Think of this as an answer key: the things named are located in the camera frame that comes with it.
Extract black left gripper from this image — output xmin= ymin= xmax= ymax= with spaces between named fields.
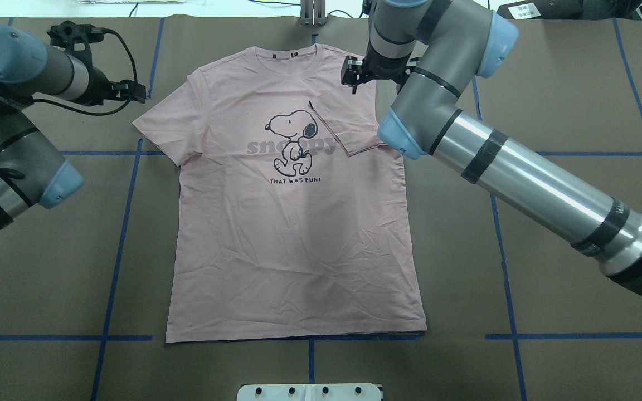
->
xmin=91 ymin=79 xmax=147 ymax=106

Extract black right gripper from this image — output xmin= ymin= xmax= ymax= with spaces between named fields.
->
xmin=341 ymin=56 xmax=417 ymax=94

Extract pink Snoopy t-shirt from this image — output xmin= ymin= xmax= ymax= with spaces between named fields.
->
xmin=133 ymin=44 xmax=426 ymax=344

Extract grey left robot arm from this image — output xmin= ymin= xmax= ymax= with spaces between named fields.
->
xmin=0 ymin=21 xmax=146 ymax=230

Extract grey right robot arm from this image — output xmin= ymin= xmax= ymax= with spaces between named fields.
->
xmin=341 ymin=1 xmax=642 ymax=295

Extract blue tape grid lines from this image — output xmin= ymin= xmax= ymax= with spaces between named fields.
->
xmin=0 ymin=15 xmax=642 ymax=400

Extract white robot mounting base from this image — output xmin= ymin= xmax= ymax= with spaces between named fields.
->
xmin=236 ymin=383 xmax=385 ymax=400

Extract aluminium frame post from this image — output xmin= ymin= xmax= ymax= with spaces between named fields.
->
xmin=300 ymin=0 xmax=328 ymax=26

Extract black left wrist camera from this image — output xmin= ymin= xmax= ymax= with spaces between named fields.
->
xmin=46 ymin=21 xmax=105 ymax=51

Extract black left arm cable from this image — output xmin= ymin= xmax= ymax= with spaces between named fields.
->
xmin=0 ymin=29 xmax=140 ymax=180

